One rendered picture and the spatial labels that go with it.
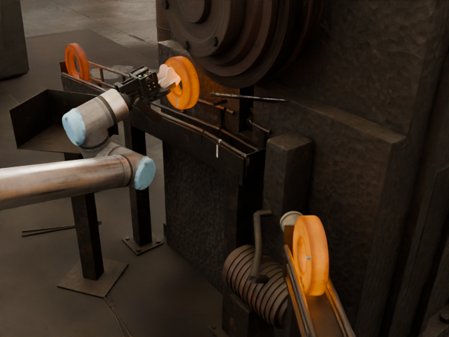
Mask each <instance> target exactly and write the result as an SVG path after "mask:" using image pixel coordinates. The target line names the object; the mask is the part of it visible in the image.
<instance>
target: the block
mask: <svg viewBox="0 0 449 337"><path fill-rule="evenodd" d="M313 145H314V143H313V141H312V140H311V139H310V138H307V137H306V136H303V135H302V134H299V133H297V132H288V133H285V134H282V135H280V136H276V137H274V138H270V139H268V141H267V145H266V156H265V176H264V186H263V206H262V210H265V209H270V210H271V212H272V215H271V217H263V219H265V220H266V221H268V222H269V223H270V224H272V225H274V226H275V227H276V228H278V229H281V226H280V220H281V218H282V216H283V215H284V214H286V213H288V212H290V211H297V212H300V213H301V214H303V215H305V212H306V206H307V196H308V189H309V178H310V172H311V161H312V156H313Z"/></svg>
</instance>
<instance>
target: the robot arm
mask: <svg viewBox="0 0 449 337"><path fill-rule="evenodd" d="M139 69H141V70H139ZM136 70H138V71H137V72H136ZM133 72H135V73H133ZM128 74H129V77H130V79H128V80H126V81H125V82H122V83H121V84H120V83H118V82H116V83H115V84H114V87H115V89H110V90H108V91H107V92H104V93H103V94H101V95H99V96H97V97H95V98H94V99H92V100H90V101H88V102H86V103H85V104H82V105H81V106H78V107H77V108H73V109H71V110H70V111H69V112H68V113H66V114H64V115H63V118H62V123H63V127H64V129H65V131H66V134H67V136H68V137H69V139H70V140H71V141H72V142H73V143H74V144H75V145H78V146H79V148H80V151H81V153H82V156H83V158H84V159H79V160H69V161H62V162H51V163H45V164H34V165H28V166H17V167H11V168H0V211H2V210H6V209H12V208H16V207H22V206H26V205H32V204H36V203H42V202H46V201H52V200H57V199H63V198H67V197H73V196H77V195H83V194H87V193H94V192H98V191H104V190H108V189H114V188H122V187H129V186H132V187H135V189H140V190H143V189H145V188H147V187H148V186H149V185H150V183H151V182H152V180H153V178H154V175H155V172H156V165H155V163H154V161H153V160H152V159H151V158H148V157H147V156H144V155H141V154H139V153H137V152H134V151H132V150H130V149H127V148H125V147H123V146H120V145H119V144H116V143H114V142H112V141H111V139H110V136H109V134H108V130H107V129H108V128H110V127H112V126H113V125H115V124H117V123H119V122H120V121H122V120H123V119H125V118H127V117H129V112H131V111H132V107H135V109H137V110H138V111H139V112H141V113H142V114H143V115H145V117H146V119H148V120H149V121H150V122H152V123H157V124H158V123H159V121H160V120H161V118H162V117H161V116H160V114H159V113H158V112H157V111H155V110H153V109H151V107H149V106H148V105H147V104H146V103H149V102H153V101H155V100H158V99H161V98H162V97H164V96H166V95H168V94H169V93H171V91H173V89H175V87H176V86H177V85H178V83H179V82H180V81H181V79H180V76H179V75H178V74H177V73H175V71H174V70H173V68H171V67H169V68H168V67H167V65H166V64H162V65H161V66H160V69H159V73H158V75H157V74H156V72H153V73H151V71H150V70H149V68H147V67H144V66H141V67H139V68H137V69H135V70H133V71H131V72H130V73H128Z"/></svg>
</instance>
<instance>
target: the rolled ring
mask: <svg viewBox="0 0 449 337"><path fill-rule="evenodd" d="M74 55H75V56H76V58H77V61H78V64H79V68H80V74H78V71H77V69H76V65H75V61H74ZM65 64H66V67H67V71H68V74H69V75H71V76H74V77H77V78H79V79H81V80H84V81H86V82H89V79H90V70H89V65H88V61H87V58H86V55H85V53H84V51H83V49H82V48H81V46H80V45H79V44H77V43H70V44H67V45H66V47H65Z"/></svg>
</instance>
